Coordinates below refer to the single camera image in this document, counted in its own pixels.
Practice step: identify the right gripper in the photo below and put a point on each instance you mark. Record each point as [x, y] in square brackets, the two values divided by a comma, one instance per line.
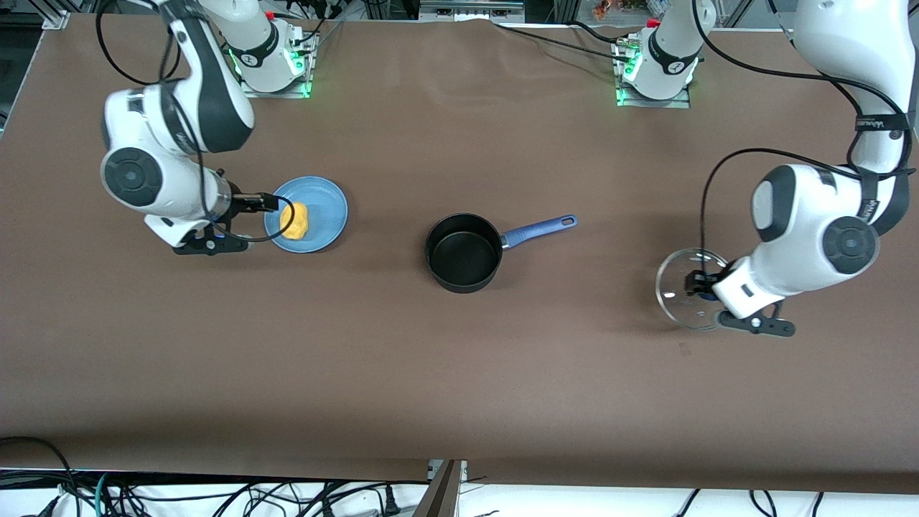
[249, 203]

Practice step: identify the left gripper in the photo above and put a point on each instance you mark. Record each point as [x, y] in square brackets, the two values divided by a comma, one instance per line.
[698, 281]

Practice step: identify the glass pot lid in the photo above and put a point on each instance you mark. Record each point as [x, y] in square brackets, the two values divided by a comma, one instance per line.
[678, 287]

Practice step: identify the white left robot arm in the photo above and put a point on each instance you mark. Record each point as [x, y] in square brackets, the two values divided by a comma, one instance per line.
[818, 215]

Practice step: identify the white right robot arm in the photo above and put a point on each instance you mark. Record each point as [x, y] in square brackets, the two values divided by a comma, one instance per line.
[165, 143]

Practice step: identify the yellow potato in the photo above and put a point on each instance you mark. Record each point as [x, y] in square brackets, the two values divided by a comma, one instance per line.
[295, 220]

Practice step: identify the blue plate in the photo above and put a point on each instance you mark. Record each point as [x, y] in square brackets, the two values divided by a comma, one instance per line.
[323, 212]

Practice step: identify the black power plug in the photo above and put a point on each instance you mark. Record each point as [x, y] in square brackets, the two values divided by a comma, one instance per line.
[390, 499]

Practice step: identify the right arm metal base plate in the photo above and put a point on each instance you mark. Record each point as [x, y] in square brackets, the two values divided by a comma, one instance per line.
[276, 87]

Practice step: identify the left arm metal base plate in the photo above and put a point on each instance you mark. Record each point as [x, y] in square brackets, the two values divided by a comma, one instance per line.
[653, 99]

